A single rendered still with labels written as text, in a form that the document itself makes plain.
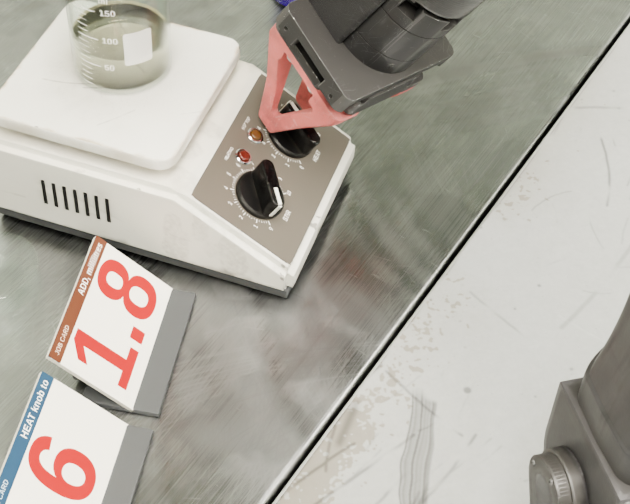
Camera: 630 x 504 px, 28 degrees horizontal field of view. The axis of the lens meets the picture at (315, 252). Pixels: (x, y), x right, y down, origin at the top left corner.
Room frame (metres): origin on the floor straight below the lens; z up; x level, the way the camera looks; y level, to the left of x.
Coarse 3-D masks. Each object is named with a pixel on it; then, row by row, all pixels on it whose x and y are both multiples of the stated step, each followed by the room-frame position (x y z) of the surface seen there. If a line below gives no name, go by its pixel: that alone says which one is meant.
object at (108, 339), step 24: (120, 264) 0.48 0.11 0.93; (96, 288) 0.45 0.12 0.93; (120, 288) 0.46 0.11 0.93; (144, 288) 0.47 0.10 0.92; (96, 312) 0.44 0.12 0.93; (120, 312) 0.45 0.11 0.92; (144, 312) 0.46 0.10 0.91; (72, 336) 0.42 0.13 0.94; (96, 336) 0.42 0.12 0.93; (120, 336) 0.43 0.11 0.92; (144, 336) 0.44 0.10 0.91; (72, 360) 0.40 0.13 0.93; (96, 360) 0.41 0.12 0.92; (120, 360) 0.42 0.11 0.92; (120, 384) 0.40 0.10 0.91
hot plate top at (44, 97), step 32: (64, 32) 0.61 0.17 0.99; (192, 32) 0.62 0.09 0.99; (32, 64) 0.58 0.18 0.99; (64, 64) 0.58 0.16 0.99; (192, 64) 0.59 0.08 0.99; (224, 64) 0.60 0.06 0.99; (0, 96) 0.55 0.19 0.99; (32, 96) 0.55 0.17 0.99; (64, 96) 0.56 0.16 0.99; (96, 96) 0.56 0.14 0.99; (160, 96) 0.56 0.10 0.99; (192, 96) 0.56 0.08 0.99; (32, 128) 0.53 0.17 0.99; (64, 128) 0.53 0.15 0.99; (96, 128) 0.53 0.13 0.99; (128, 128) 0.53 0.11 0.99; (160, 128) 0.53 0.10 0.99; (192, 128) 0.54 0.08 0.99; (128, 160) 0.51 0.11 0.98; (160, 160) 0.51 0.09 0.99
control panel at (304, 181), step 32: (256, 96) 0.60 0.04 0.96; (288, 96) 0.61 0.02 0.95; (256, 128) 0.57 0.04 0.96; (320, 128) 0.59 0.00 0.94; (224, 160) 0.54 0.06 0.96; (256, 160) 0.55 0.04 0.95; (288, 160) 0.56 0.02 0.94; (320, 160) 0.57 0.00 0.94; (192, 192) 0.51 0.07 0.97; (224, 192) 0.51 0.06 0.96; (288, 192) 0.54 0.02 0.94; (320, 192) 0.55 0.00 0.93; (256, 224) 0.50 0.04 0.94; (288, 224) 0.51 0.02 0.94; (288, 256) 0.49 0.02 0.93
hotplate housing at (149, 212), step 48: (240, 96) 0.59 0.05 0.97; (0, 144) 0.53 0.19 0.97; (48, 144) 0.53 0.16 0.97; (192, 144) 0.54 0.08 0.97; (0, 192) 0.53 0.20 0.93; (48, 192) 0.52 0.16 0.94; (96, 192) 0.51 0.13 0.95; (144, 192) 0.50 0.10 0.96; (336, 192) 0.56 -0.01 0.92; (144, 240) 0.50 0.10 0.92; (192, 240) 0.50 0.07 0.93; (240, 240) 0.49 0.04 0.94; (288, 288) 0.49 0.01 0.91
